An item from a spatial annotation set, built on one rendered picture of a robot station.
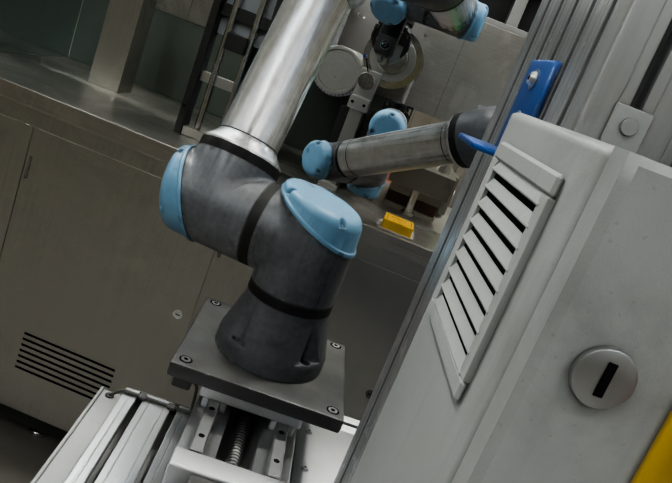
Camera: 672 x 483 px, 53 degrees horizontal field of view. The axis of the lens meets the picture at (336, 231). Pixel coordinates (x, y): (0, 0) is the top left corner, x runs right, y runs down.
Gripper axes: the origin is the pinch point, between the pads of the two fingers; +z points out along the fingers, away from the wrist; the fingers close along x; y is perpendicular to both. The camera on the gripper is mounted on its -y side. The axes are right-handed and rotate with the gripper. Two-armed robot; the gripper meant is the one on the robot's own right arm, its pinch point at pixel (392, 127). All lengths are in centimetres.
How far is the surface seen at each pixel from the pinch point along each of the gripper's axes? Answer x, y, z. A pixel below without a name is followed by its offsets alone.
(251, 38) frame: 38.0, 8.6, -15.0
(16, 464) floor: 56, -109, -35
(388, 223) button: -7.8, -17.4, -29.4
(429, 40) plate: -0.1, 24.9, 30.0
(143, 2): 74, 7, 4
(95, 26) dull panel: 98, -7, 30
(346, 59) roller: 16.8, 11.8, -2.3
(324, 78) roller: 20.4, 5.5, -2.4
